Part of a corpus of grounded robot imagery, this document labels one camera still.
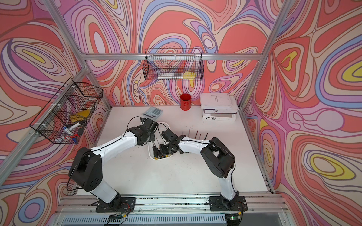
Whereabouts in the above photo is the white plastic storage box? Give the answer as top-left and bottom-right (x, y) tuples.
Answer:
(147, 122), (173, 161)

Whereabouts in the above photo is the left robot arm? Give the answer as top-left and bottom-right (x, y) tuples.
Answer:
(68, 118), (158, 204)

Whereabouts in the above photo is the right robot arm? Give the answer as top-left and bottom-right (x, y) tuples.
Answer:
(161, 129), (238, 201)

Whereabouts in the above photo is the black thin-shaft screwdriver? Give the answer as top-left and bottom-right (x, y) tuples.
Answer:
(152, 142), (162, 159)

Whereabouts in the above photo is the grey calculator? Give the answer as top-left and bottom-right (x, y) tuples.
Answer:
(143, 107), (163, 120)

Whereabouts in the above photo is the bottom white LOVER book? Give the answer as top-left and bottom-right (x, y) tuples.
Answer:
(203, 113), (237, 121)

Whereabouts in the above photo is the red metal cup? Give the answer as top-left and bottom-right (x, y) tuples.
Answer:
(180, 93), (191, 111)

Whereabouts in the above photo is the top white book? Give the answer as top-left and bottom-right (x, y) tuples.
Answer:
(200, 93), (238, 110)

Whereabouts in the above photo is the middle white torn book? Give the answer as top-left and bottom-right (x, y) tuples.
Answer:
(203, 109), (238, 114)

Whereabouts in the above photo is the white marker pen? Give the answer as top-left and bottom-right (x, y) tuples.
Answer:
(63, 121), (85, 135)

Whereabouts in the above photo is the back wire basket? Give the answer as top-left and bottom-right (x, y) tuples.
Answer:
(142, 48), (205, 81)

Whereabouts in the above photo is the wire basket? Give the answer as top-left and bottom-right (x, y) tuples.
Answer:
(30, 79), (103, 145)
(142, 48), (205, 81)

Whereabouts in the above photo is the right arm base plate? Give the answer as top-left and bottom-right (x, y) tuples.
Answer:
(206, 195), (248, 212)

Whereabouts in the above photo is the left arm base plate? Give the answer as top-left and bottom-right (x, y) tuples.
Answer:
(96, 197), (136, 213)

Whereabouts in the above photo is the left wire basket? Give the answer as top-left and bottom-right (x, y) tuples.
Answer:
(30, 79), (103, 145)

